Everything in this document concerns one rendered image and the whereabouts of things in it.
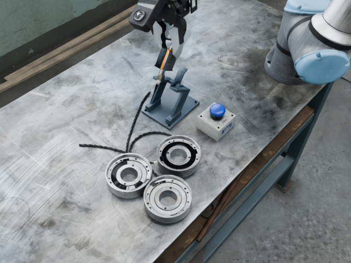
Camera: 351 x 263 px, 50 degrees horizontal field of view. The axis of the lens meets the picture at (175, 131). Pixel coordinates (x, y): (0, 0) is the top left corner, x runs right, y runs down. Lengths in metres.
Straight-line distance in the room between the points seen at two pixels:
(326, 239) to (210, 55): 1.01
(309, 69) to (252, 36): 0.40
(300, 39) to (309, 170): 1.11
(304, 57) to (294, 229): 1.02
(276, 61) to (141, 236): 0.63
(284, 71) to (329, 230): 0.93
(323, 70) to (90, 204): 0.62
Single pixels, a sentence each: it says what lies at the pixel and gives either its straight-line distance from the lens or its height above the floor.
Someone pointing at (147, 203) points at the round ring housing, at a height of 0.83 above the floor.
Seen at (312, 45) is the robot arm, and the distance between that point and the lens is 0.93.
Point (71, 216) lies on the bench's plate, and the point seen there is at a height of 0.80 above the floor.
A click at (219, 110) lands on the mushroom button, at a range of 0.92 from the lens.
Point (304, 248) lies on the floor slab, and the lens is 1.76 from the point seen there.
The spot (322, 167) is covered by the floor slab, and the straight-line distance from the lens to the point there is 2.02.
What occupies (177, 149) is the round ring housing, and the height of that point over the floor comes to 0.83.
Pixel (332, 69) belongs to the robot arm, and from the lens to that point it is 0.95.
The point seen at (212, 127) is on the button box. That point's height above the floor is 0.84.
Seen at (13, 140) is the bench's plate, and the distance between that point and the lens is 1.03.
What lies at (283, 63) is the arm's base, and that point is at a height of 0.86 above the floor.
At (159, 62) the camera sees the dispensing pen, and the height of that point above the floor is 0.98.
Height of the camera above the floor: 1.54
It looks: 50 degrees down
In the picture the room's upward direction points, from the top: 1 degrees clockwise
